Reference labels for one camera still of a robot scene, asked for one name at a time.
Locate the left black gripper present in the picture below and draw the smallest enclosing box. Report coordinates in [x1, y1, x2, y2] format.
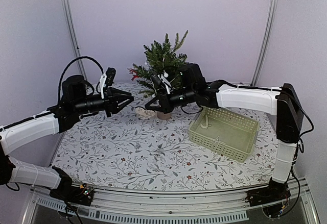
[74, 87, 134, 117]

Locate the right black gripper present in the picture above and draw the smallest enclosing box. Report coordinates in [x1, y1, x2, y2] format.
[145, 86, 196, 114]

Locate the wooden heart ornament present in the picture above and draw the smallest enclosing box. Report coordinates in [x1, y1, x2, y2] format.
[135, 107, 156, 119]

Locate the red berry ornament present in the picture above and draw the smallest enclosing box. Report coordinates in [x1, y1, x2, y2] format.
[128, 68, 140, 81]

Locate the white ball light garland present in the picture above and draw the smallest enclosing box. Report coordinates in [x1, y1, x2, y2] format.
[144, 45, 180, 89]

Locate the small green christmas tree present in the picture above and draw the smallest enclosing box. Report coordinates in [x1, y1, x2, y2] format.
[127, 29, 190, 120]

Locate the white candy cane ornament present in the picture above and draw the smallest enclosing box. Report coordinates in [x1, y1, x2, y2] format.
[200, 115, 212, 130]

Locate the pale green plastic basket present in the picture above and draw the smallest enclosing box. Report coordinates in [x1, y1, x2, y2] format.
[189, 108, 260, 163]

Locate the silver glitter star ornament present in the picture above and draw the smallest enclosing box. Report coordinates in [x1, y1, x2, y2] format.
[213, 136, 222, 149]

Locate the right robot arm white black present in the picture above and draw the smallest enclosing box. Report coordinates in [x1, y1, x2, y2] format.
[146, 63, 305, 202]

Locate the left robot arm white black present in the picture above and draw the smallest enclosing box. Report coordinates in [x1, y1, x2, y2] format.
[1, 74, 134, 201]

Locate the floral white tablecloth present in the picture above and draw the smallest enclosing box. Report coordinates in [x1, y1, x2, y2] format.
[52, 83, 277, 191]

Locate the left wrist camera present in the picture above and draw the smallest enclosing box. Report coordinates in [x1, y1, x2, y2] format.
[97, 67, 116, 99]

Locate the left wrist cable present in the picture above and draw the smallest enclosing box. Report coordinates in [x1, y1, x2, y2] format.
[57, 56, 104, 99]

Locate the front aluminium rail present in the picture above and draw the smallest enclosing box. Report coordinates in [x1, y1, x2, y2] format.
[22, 178, 320, 223]

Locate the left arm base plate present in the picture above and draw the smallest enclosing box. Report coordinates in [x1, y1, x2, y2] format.
[50, 184, 94, 206]

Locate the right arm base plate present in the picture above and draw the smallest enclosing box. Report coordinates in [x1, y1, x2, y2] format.
[245, 187, 291, 207]

